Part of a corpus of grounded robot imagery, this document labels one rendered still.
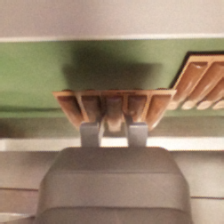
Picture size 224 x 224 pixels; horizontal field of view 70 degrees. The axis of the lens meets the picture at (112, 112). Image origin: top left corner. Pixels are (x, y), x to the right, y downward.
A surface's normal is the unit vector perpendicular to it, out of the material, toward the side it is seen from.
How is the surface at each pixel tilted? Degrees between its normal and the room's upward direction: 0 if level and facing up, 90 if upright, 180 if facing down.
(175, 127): 90
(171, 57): 2
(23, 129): 90
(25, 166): 90
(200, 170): 90
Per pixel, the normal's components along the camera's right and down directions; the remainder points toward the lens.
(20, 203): -0.03, -0.47
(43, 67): 0.00, 0.88
